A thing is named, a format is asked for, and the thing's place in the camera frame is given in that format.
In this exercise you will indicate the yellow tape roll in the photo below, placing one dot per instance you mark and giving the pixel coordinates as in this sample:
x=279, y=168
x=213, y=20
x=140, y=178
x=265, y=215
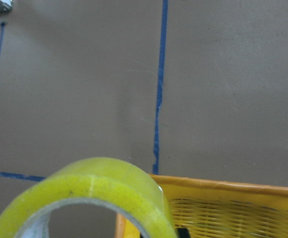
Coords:
x=111, y=183

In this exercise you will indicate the yellow plastic woven basket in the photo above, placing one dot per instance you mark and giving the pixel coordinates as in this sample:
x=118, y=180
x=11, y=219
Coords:
x=221, y=209

